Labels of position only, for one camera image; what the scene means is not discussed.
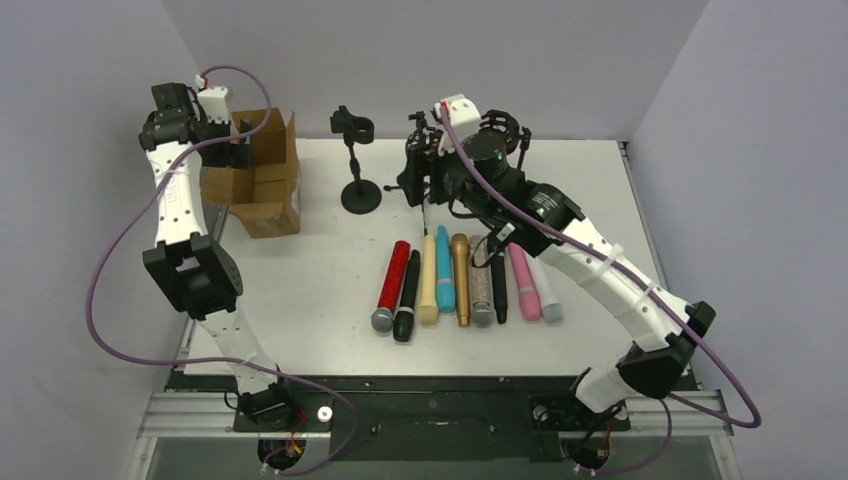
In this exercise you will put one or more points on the silver glitter microphone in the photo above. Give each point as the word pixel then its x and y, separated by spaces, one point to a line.
pixel 482 312

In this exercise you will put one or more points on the blue microphone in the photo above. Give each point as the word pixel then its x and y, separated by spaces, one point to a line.
pixel 445 289

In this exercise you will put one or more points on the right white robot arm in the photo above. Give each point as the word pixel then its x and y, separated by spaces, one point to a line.
pixel 545 223

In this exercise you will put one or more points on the shock mount stand round base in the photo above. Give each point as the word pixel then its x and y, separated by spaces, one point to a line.
pixel 515 136

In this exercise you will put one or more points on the clip mic stand round base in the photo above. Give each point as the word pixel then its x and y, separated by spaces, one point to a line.
pixel 360 196

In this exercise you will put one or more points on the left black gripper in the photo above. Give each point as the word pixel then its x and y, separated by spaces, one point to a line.
pixel 221 142

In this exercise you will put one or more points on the brown cardboard box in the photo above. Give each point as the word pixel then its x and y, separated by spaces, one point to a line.
pixel 266 197

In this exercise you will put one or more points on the slim black microphone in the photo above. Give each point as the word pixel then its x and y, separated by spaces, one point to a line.
pixel 499 287

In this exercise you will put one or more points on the cream microphone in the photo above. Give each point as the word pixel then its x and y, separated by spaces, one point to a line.
pixel 427 310

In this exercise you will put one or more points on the tripod shock mount stand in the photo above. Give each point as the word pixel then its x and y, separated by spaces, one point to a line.
pixel 422 127

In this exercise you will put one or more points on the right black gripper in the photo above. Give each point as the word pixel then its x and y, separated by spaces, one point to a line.
pixel 416 169

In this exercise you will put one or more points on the gold microphone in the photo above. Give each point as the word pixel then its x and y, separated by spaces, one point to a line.
pixel 460 250

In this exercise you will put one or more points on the white grey microphone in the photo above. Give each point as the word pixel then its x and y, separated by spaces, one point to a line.
pixel 552 311

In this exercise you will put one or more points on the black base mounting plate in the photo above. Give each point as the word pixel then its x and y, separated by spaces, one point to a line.
pixel 417 418

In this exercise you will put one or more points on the red glitter microphone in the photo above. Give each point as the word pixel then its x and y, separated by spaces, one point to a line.
pixel 382 317

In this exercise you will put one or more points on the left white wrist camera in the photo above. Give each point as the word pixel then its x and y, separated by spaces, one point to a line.
pixel 213 100

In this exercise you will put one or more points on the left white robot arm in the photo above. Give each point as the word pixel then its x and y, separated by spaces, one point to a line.
pixel 190 129

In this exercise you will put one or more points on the pink microphone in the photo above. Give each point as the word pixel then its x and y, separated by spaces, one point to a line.
pixel 528 298

